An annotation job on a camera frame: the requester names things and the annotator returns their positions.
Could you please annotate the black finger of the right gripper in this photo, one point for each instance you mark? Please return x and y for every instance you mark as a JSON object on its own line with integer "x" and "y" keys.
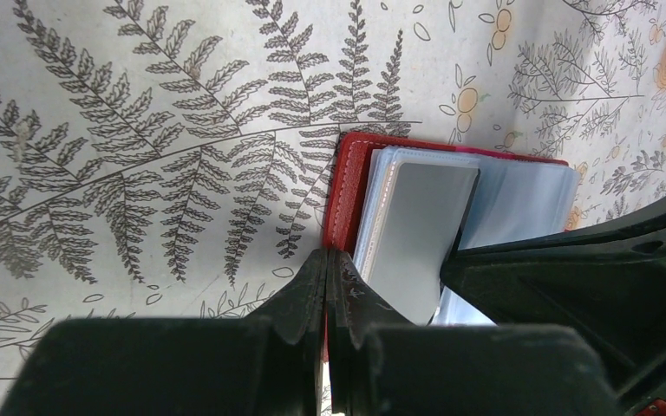
{"x": 607, "y": 281}

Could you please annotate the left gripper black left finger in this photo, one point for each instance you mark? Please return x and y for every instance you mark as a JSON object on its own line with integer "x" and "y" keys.
{"x": 266, "y": 363}

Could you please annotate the floral patterned table mat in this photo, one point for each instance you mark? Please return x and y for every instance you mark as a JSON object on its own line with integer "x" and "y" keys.
{"x": 175, "y": 157}

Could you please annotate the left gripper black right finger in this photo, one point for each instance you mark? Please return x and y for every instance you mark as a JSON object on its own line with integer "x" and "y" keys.
{"x": 383, "y": 364}

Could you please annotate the red leather card holder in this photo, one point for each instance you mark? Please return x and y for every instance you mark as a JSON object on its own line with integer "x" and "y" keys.
{"x": 516, "y": 198}

